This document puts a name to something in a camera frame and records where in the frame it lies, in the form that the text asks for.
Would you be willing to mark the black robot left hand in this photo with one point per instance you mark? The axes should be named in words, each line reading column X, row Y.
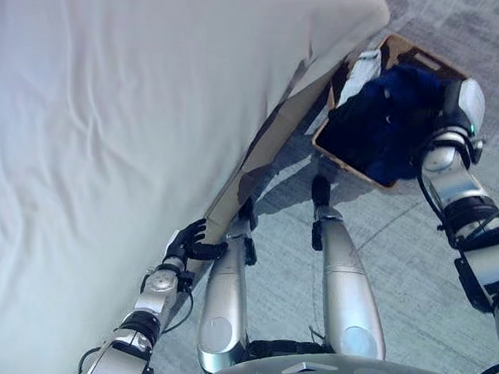
column 189, row 242

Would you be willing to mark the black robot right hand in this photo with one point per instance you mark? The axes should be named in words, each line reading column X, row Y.
column 462, row 103

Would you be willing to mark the dark blue garment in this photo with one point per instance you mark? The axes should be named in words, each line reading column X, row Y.
column 406, row 94

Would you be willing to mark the white shirt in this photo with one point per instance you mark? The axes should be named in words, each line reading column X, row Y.
column 363, row 72

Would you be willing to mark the black garment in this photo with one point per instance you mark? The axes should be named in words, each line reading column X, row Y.
column 348, row 128

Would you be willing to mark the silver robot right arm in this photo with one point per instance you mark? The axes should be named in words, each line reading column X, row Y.
column 474, row 222

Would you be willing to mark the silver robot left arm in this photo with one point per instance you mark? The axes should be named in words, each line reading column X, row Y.
column 135, row 327

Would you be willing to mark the brown wicker basket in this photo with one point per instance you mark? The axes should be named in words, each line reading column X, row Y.
column 416, row 55

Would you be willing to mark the silver robot left leg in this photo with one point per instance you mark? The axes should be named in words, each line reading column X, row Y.
column 224, row 308

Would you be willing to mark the silver robot leg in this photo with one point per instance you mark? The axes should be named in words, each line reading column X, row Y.
column 224, row 308
column 346, row 283

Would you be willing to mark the large grey area rug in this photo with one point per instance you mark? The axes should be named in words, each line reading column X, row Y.
column 434, row 11

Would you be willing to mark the silver robot right leg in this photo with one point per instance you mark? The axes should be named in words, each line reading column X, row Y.
column 346, row 283

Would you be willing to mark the grey robot torso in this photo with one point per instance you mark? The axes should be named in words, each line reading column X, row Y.
column 305, row 373

